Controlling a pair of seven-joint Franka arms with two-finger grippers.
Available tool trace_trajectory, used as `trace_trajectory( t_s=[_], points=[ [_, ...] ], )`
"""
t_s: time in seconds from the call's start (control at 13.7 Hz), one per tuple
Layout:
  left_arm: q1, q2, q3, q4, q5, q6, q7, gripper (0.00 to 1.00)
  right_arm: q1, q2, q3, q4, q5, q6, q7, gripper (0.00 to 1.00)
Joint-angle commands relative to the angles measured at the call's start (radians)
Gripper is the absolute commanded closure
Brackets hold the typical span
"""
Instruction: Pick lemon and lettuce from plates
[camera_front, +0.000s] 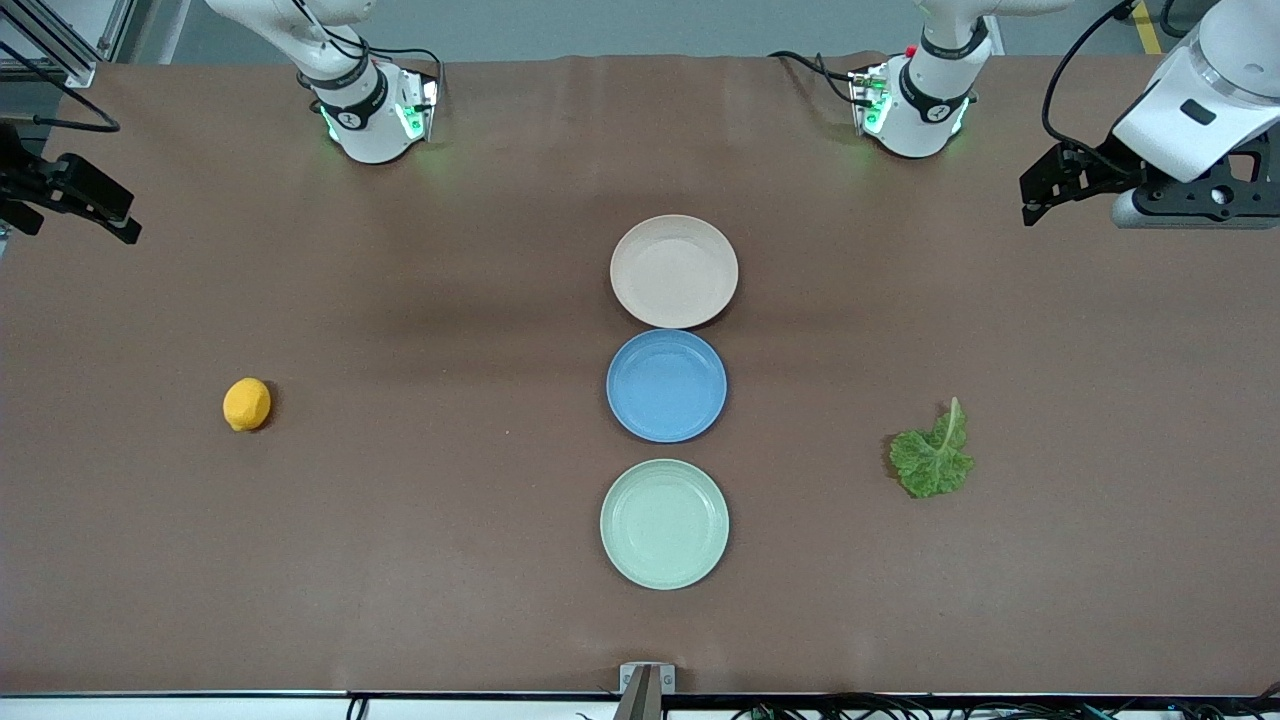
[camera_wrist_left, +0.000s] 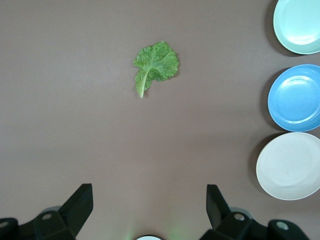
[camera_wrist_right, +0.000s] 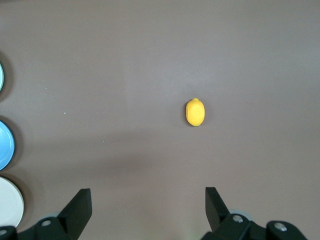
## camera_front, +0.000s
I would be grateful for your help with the beige round plate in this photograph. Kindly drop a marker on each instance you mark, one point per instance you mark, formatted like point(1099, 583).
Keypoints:
point(674, 271)

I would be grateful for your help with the light green round plate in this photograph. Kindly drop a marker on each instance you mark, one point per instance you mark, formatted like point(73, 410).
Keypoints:
point(664, 525)

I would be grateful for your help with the blue round plate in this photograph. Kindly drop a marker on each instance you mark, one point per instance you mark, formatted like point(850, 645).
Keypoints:
point(666, 386)

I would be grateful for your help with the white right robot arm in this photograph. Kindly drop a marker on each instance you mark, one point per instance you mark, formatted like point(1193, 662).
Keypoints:
point(370, 120)

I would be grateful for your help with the metal table bracket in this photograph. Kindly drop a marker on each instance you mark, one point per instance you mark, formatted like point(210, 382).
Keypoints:
point(647, 690)

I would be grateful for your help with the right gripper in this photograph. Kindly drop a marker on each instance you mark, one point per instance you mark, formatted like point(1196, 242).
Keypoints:
point(30, 185)

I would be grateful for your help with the aluminium frame profile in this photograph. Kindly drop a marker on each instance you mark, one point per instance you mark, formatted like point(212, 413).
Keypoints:
point(80, 72)

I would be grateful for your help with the right arm base connector plate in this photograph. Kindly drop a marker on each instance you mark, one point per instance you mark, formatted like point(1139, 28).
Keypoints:
point(425, 105)

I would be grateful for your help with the left arm base connector plate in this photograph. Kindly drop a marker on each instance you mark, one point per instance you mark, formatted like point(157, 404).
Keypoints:
point(868, 100)

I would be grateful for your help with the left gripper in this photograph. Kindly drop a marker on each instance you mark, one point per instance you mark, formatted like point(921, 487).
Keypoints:
point(1097, 172)

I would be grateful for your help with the brown table cover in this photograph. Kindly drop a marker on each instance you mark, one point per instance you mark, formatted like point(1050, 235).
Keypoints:
point(300, 500)

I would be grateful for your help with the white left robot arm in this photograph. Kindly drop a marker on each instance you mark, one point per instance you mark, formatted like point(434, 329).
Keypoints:
point(930, 105)

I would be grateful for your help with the yellow lemon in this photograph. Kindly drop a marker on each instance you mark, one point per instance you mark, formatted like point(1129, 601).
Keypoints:
point(247, 404)

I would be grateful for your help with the green lettuce leaf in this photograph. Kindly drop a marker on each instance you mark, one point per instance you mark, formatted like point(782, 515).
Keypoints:
point(930, 465)

